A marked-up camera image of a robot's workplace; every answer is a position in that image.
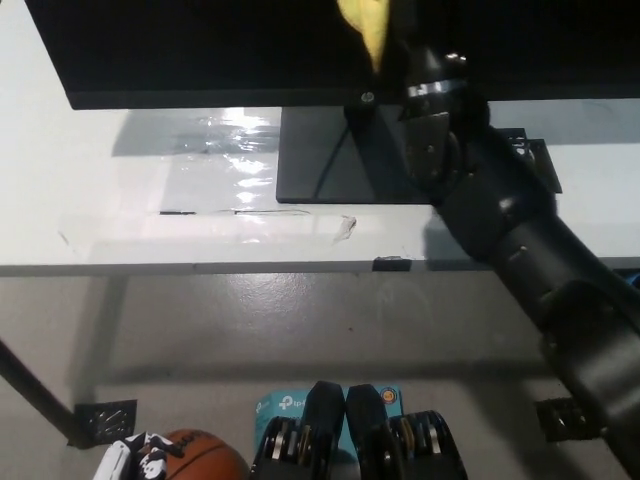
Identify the black robot body blocks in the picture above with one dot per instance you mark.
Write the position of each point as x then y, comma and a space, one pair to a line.
365, 440

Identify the teal TP-Link box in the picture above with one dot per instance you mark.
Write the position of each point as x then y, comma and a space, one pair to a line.
282, 405

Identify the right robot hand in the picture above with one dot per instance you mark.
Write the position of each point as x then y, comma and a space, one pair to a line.
430, 67

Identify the black and blue object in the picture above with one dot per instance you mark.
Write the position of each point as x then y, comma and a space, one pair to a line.
634, 280

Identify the yellow microfiber cloth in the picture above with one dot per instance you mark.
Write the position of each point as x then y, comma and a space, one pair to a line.
370, 30

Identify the black desk leg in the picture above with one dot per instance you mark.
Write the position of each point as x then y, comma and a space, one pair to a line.
30, 390

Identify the black tape piece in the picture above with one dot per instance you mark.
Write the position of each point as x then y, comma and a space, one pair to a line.
391, 263

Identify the orange basketball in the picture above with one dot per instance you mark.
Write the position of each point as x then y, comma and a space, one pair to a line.
210, 457

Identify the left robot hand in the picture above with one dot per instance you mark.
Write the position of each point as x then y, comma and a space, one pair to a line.
145, 460

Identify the clear plastic film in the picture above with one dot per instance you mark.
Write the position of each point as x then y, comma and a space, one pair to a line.
225, 145

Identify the black HP monitor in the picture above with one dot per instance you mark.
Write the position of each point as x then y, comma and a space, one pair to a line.
200, 50

